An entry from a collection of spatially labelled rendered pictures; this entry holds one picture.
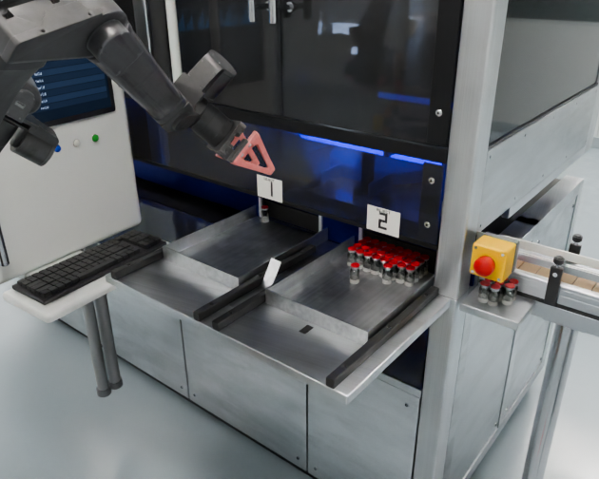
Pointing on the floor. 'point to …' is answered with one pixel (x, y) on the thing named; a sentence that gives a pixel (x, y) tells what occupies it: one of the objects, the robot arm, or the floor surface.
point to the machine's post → (459, 220)
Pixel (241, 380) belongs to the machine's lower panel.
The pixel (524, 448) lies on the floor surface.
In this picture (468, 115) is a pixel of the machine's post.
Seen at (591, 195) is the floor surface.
